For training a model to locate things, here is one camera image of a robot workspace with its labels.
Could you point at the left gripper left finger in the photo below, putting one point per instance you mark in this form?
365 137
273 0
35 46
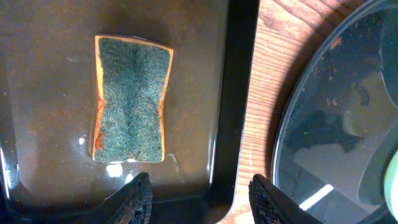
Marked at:
130 204

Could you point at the black round tray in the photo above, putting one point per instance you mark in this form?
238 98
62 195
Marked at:
339 129

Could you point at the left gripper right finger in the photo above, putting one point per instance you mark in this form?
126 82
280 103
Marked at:
270 205

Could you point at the black rectangular tray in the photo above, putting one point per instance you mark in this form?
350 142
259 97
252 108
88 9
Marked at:
48 105

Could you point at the light blue plate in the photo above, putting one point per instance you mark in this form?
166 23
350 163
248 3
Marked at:
391 186

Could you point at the orange green scrub sponge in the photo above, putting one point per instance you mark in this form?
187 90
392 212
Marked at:
132 76

